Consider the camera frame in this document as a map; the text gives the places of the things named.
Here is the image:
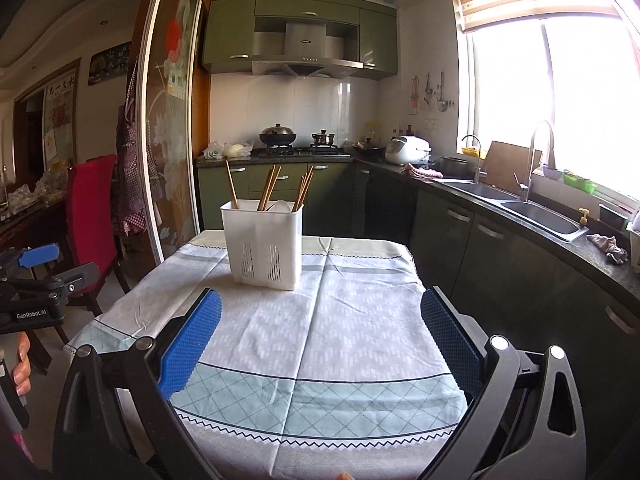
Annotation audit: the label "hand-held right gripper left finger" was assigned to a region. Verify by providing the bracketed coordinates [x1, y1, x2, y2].
[52, 287, 223, 480]

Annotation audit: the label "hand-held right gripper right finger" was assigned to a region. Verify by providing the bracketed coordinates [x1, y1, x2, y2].
[419, 286, 588, 480]

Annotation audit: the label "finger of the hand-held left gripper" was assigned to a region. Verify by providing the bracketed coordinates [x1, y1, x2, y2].
[10, 261, 101, 306]
[0, 243, 62, 281]

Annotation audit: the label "white plastic utensil holder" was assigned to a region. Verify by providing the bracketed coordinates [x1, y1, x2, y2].
[220, 201, 304, 292]

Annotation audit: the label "bunch of wooden chopsticks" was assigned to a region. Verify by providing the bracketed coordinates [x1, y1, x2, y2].
[224, 160, 315, 212]

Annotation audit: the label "person's left forearm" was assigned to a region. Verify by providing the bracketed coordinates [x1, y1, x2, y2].
[10, 430, 36, 466]

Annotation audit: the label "hanging kitchen utensils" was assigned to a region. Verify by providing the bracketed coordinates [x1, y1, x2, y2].
[410, 72, 456, 113]

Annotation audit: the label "person's left hand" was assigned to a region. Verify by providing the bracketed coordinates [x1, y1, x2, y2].
[11, 332, 33, 397]

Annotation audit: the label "cluttered dining table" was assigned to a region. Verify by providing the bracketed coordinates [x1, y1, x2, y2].
[0, 160, 71, 251]

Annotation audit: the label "red covered chair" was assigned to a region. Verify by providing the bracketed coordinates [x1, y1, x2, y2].
[50, 154, 132, 343]

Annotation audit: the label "green sink cabinets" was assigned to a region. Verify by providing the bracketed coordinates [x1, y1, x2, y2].
[410, 187, 640, 411]

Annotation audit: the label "patterned pale tablecloth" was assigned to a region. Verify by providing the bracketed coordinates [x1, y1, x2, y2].
[65, 230, 471, 480]

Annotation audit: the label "black dishwasher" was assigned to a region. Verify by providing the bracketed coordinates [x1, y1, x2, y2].
[362, 165, 418, 261]

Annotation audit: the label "green base cabinets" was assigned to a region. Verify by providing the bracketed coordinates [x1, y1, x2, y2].
[196, 160, 356, 241]

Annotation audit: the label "steel double sink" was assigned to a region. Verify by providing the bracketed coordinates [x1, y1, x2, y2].
[435, 180, 586, 243]

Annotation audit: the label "floral glass sliding door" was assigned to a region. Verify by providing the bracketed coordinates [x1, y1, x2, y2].
[142, 0, 211, 266]

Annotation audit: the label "pink cloth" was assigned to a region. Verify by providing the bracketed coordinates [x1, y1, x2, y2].
[404, 162, 444, 180]

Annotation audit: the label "black cooking pot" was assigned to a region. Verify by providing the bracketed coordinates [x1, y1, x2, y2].
[439, 156, 471, 177]

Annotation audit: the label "small steel faucet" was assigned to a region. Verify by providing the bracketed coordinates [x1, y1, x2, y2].
[460, 135, 483, 184]

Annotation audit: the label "grey rag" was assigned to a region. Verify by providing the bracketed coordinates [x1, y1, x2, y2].
[586, 232, 628, 266]

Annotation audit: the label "wooden cutting board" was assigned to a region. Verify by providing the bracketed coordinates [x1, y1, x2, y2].
[482, 140, 543, 191]

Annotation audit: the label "tall steel faucet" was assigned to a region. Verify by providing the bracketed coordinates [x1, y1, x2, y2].
[514, 120, 557, 202]

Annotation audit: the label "plastic bag with food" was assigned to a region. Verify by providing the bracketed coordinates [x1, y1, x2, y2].
[202, 140, 253, 161]

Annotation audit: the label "white rice cooker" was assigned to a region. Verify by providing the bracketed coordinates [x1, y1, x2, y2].
[385, 135, 432, 167]

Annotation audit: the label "black counter box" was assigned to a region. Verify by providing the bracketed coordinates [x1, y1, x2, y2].
[599, 203, 631, 231]

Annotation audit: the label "green plastic containers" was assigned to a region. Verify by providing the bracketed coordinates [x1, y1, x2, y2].
[562, 170, 598, 193]

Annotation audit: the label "gas stove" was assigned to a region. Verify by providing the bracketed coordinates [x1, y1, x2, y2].
[257, 144, 351, 157]

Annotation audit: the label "black wok with lid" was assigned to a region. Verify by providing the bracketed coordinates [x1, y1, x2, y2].
[258, 122, 297, 147]

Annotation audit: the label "row of condiment bottles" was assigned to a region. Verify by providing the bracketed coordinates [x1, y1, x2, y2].
[365, 120, 415, 147]

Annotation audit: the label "kitchen window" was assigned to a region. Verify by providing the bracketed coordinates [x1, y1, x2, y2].
[457, 15, 640, 201]

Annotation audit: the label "steel range hood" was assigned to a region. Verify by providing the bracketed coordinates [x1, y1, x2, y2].
[251, 17, 363, 78]

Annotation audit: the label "striped window blind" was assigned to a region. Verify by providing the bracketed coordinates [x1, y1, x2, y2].
[452, 0, 621, 36]

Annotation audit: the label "wall scroll poster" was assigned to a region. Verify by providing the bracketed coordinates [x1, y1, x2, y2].
[42, 76, 78, 163]

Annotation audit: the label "dark wall picture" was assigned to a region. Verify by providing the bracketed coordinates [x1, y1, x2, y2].
[88, 42, 132, 86]

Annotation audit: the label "green wall cabinets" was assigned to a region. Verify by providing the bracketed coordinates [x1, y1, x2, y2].
[202, 0, 401, 81]

